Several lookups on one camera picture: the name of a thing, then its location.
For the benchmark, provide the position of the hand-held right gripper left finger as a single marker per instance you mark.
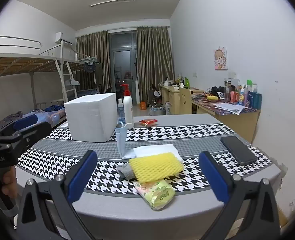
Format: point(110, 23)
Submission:
point(83, 175)

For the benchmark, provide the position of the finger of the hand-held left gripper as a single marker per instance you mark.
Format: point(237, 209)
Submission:
point(35, 133)
point(25, 122)

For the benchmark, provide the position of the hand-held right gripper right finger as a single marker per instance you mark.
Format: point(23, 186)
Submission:
point(213, 177)

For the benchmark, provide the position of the grey cloth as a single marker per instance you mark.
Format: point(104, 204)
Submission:
point(126, 171)

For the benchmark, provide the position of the white squeeze tube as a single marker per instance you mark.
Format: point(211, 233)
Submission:
point(121, 140)

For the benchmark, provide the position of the white foam box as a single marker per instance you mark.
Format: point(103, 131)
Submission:
point(90, 117)

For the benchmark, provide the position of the yellow foam fruit net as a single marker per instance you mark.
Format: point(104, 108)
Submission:
point(155, 166)

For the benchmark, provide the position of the green yellow tissue pack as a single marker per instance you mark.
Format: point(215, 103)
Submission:
point(155, 193)

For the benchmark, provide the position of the blue white face mask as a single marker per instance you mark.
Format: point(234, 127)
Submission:
point(157, 148)

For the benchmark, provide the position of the person's left hand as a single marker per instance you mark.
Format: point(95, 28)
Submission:
point(10, 182)

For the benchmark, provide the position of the dark purple bedding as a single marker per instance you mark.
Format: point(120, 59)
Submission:
point(12, 117)

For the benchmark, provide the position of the blue plaid quilt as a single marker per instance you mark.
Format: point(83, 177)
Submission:
point(50, 116)

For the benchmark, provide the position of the blue clothing on bed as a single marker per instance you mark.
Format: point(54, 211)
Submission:
point(53, 108)

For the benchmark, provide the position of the black smartphone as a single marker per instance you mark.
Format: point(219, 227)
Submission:
point(237, 150)

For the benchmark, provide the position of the houndstooth table cloth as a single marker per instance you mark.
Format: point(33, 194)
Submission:
point(187, 132)

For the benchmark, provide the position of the white bed ladder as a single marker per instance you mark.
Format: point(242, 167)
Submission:
point(67, 85)

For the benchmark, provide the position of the white metal bunk bed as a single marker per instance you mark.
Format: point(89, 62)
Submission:
point(25, 62)

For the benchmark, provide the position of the wooden desk with patterned cover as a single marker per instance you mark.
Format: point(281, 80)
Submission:
point(240, 122)

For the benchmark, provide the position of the clear blue spray bottle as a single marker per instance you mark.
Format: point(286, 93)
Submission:
point(121, 116)

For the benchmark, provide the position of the printed paper sheets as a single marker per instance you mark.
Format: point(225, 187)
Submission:
point(231, 108)

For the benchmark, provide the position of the white red pump lotion bottle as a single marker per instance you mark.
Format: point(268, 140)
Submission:
point(128, 110)

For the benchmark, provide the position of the yellow object on desk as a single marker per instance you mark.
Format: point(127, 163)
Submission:
point(212, 97)

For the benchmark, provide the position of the wooden chair with smile cutout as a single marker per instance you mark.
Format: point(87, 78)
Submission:
point(185, 102)

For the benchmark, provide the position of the red snack packet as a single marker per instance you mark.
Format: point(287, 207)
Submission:
point(148, 122)

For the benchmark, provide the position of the dark hanging clothes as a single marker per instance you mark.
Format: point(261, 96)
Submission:
point(90, 67)

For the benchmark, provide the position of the row of toiletry bottles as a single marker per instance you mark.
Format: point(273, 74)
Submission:
point(247, 97)

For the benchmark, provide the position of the grey bucket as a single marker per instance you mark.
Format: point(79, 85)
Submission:
point(157, 110)

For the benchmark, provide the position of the orange bucket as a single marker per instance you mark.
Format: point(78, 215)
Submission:
point(143, 105)

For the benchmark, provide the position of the plain wooden desk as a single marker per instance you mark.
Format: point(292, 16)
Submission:
point(168, 97)

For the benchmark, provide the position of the brown curtain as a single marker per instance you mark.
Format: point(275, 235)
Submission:
point(155, 62)
point(92, 60)

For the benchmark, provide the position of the white air conditioner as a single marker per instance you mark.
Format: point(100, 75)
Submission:
point(63, 38)

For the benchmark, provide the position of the green standing object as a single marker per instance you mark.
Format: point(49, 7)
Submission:
point(186, 82)

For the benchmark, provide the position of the glass balcony door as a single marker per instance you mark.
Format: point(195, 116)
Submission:
point(122, 62)

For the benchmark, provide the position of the ceiling tube light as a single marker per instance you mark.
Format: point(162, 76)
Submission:
point(112, 2)

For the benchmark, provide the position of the wide white wall socket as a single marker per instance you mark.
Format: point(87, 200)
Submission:
point(232, 74)

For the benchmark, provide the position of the cartoon wall poster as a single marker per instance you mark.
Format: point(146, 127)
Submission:
point(220, 58)

